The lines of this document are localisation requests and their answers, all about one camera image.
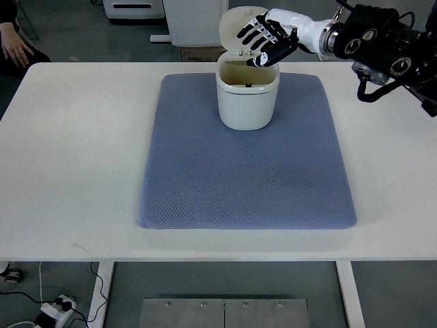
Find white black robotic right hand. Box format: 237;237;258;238
237;9;340;68

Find person's bare hand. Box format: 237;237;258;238
1;22;34;68

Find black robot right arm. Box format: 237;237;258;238
329;1;436;117

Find white trash bin open lid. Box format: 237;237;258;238
216;6;280;131

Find person's dark clothed leg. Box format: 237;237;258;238
0;0;52;79

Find white cabinet unit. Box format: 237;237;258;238
150;0;229;47

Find cardboard box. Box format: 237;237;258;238
180;46;226;62

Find white appliance with black slot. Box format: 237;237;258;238
102;0;165;20

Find blue textured mat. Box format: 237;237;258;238
138;73;356;230

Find caster wheel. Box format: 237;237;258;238
0;262;23;283

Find white left table leg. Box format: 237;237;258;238
87;261;115;328

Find white table leg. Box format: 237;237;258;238
335;260;365;328
87;261;115;328

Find white right table leg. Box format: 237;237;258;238
335;260;365;328

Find white power strip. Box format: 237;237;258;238
40;295;76;327

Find grey metal floor plate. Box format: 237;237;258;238
139;298;310;327

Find black power cable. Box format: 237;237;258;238
0;262;109;328

